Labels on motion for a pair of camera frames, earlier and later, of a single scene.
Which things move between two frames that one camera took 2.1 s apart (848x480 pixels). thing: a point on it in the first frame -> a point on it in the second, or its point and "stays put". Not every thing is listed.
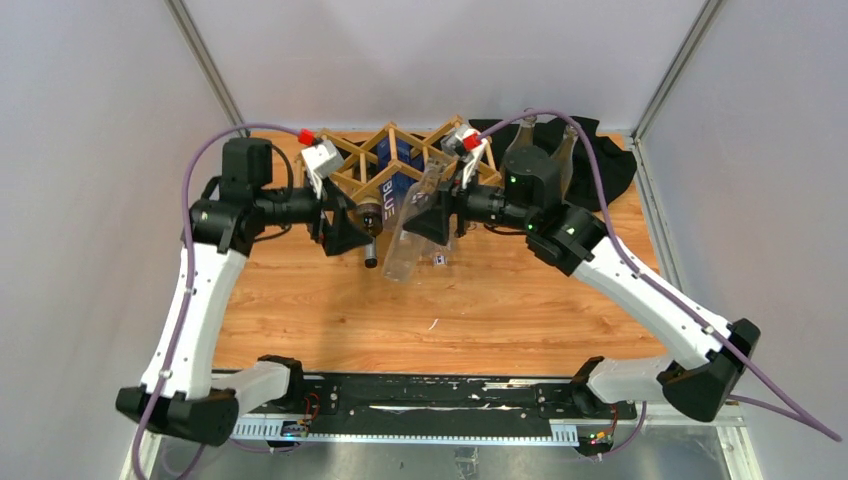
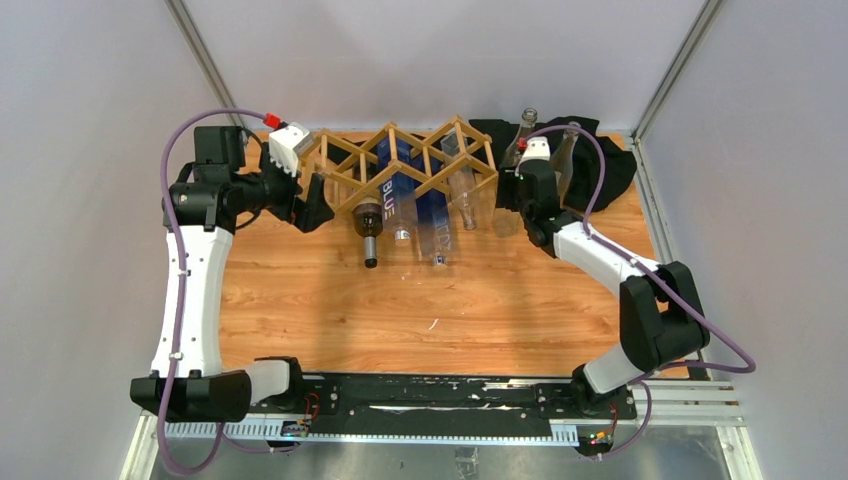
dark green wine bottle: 370,217 stays put
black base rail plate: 442,400 stays put
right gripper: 434,223 -> 507,183
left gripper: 341,234 -> 306,214
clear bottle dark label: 563,156 stays put
